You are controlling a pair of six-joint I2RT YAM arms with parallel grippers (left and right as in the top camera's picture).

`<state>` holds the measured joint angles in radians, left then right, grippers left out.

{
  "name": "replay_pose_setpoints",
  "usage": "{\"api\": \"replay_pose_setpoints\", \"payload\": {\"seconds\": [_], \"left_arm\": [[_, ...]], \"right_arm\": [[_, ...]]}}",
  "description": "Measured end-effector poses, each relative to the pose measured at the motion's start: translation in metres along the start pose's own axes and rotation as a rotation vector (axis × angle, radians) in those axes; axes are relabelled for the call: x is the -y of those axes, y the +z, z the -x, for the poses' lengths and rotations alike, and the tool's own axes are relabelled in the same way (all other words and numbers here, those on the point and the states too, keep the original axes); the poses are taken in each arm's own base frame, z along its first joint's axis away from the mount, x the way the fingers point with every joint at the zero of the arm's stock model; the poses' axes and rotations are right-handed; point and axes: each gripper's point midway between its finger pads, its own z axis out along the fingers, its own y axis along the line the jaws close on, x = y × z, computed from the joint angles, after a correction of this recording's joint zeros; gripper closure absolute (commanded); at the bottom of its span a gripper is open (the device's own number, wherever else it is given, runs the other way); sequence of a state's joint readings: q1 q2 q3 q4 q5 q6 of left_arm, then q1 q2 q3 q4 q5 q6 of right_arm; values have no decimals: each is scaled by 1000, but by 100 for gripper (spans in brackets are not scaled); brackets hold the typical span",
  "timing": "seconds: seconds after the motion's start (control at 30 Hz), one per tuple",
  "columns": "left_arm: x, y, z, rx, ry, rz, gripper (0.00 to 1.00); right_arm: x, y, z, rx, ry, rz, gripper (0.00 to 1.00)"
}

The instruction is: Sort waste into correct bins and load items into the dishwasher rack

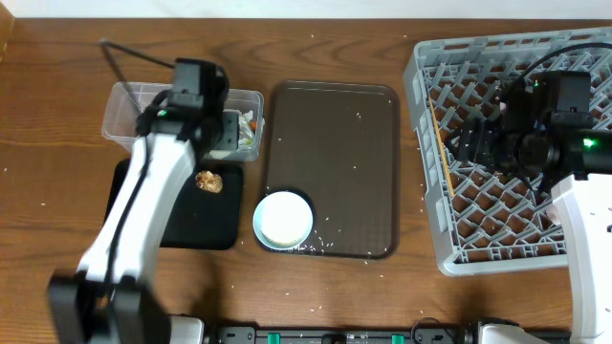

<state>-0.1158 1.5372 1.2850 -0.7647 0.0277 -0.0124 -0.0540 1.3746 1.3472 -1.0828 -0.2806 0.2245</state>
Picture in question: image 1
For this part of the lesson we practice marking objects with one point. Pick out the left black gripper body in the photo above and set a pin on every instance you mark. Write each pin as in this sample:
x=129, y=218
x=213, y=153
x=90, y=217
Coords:
x=224, y=128

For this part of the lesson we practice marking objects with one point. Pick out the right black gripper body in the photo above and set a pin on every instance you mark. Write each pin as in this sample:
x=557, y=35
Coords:
x=504, y=150

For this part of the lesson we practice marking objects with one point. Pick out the white napkin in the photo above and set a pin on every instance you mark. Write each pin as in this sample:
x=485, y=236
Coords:
x=245, y=132

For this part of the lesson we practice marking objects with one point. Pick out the brown food scrap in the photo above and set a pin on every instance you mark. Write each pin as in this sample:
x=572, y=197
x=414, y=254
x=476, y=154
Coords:
x=209, y=182

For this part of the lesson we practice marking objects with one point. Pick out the wooden chopstick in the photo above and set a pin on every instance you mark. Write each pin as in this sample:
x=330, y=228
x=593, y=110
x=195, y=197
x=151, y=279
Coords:
x=441, y=148

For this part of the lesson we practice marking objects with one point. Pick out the light blue rice bowl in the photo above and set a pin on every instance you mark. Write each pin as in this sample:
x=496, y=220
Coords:
x=283, y=221

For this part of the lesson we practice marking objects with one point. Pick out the pile of white rice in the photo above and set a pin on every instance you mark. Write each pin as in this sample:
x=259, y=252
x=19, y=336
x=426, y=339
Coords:
x=284, y=224

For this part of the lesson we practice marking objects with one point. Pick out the pink and white cup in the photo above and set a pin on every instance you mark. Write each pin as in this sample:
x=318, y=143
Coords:
x=553, y=214

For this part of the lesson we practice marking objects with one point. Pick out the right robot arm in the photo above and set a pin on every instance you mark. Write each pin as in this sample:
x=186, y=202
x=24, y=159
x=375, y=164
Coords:
x=548, y=130

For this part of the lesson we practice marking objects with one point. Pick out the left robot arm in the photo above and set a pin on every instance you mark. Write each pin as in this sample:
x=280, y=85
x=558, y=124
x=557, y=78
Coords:
x=110, y=299

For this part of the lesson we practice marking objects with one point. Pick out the grey dishwasher rack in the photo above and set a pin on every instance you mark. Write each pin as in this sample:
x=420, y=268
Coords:
x=494, y=223

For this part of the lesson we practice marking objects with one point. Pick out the black plastic bin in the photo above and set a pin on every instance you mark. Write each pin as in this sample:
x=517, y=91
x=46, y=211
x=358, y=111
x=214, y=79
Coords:
x=205, y=220

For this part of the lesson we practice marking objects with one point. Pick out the clear plastic bin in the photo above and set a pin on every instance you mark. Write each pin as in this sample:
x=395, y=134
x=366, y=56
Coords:
x=120, y=120

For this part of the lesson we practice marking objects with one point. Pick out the dark brown serving tray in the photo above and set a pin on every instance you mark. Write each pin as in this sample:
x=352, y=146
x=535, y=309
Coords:
x=337, y=146

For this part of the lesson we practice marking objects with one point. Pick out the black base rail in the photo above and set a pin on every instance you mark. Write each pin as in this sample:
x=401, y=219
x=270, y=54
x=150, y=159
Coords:
x=250, y=335

